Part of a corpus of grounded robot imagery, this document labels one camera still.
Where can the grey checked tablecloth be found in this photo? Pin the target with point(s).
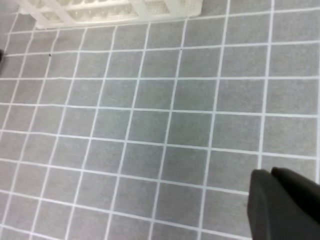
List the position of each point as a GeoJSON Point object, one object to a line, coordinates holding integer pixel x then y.
{"type": "Point", "coordinates": [150, 131]}

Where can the white test tube rack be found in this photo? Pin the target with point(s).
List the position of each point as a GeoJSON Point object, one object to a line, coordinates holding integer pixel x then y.
{"type": "Point", "coordinates": [50, 14]}

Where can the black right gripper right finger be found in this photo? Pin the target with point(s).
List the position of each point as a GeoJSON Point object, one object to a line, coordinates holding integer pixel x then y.
{"type": "Point", "coordinates": [304, 216]}

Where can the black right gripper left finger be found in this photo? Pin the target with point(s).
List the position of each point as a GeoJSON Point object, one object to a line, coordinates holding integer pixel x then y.
{"type": "Point", "coordinates": [272, 213]}

